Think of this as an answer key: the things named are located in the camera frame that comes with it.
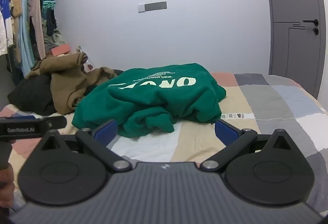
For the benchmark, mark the white and grey wall panel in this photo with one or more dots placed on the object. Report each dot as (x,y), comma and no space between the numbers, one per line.
(153,6)

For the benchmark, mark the patchwork bed sheet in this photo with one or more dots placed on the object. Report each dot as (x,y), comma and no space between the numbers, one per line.
(269,101)

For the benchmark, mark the pink hanging garment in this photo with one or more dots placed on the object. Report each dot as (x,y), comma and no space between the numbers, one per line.
(37,24)

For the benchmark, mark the brown hoodie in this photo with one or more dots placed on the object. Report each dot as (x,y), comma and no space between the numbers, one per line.
(64,77)

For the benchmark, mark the dark hanging garment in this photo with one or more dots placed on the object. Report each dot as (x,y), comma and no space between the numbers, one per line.
(50,22)

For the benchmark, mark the floral patterned cloth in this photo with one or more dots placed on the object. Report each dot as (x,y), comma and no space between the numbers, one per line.
(87,66)

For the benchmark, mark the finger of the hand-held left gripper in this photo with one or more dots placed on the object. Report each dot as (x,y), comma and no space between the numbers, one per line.
(56,122)

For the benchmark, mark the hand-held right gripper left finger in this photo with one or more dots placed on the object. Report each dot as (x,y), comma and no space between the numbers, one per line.
(106,130)

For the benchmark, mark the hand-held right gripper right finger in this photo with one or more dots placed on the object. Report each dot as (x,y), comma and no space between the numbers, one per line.
(226,133)

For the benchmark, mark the black garment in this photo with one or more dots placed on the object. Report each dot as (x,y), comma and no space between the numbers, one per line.
(30,95)

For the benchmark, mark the pink box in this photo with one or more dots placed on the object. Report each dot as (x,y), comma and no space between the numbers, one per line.
(60,50)

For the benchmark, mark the blue and white hanging garment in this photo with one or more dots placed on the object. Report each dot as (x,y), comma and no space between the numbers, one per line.
(5,8)

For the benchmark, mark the green printed sweatshirt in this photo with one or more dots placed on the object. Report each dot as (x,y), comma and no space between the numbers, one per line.
(153,101)

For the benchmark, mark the beige hanging garment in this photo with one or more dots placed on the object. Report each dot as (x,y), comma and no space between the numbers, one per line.
(16,3)

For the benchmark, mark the person's left hand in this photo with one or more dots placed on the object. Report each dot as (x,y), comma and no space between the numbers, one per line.
(5,188)

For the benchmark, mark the light blue hanging garment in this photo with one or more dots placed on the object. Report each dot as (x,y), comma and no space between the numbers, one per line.
(25,34)

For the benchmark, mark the black door lock knob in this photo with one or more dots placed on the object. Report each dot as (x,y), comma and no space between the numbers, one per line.
(316,31)

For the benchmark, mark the grey door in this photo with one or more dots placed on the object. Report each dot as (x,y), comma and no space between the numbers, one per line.
(294,47)

